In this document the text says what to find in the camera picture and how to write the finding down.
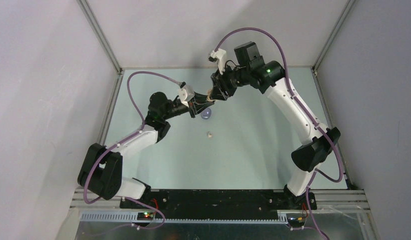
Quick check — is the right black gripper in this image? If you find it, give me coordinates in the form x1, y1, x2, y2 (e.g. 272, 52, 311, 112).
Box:
210, 62, 251, 101

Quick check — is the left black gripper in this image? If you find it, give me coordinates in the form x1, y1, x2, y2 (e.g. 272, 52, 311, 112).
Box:
162, 91, 214, 121

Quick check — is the beige earbud charging case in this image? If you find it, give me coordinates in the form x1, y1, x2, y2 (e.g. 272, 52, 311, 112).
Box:
206, 89, 215, 102

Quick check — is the purple earbud charging case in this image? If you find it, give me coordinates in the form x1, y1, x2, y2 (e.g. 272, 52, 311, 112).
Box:
200, 107, 212, 120

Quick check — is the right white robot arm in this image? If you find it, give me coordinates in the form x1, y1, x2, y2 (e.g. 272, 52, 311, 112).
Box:
208, 41, 341, 209

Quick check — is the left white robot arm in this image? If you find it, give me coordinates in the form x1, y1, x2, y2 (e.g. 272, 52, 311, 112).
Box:
77, 92, 215, 209

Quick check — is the left controller board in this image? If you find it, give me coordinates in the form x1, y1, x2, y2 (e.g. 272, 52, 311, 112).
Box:
136, 212, 155, 221

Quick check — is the controller board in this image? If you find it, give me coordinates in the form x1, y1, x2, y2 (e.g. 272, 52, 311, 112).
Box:
136, 212, 155, 221
288, 217, 307, 224

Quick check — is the right controller board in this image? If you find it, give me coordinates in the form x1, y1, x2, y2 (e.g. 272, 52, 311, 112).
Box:
288, 217, 307, 224

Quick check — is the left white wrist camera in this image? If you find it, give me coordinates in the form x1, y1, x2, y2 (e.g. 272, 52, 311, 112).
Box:
177, 82, 195, 108

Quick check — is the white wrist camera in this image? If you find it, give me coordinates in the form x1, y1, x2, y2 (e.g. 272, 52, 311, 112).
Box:
177, 82, 195, 108
208, 48, 227, 75

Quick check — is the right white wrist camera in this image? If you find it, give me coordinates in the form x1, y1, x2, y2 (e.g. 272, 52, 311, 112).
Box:
208, 48, 227, 75

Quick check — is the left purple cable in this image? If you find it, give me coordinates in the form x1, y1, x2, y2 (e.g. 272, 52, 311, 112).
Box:
83, 70, 185, 231

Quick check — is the aluminium frame rail front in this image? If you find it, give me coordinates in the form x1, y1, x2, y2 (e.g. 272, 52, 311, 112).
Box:
70, 188, 370, 225

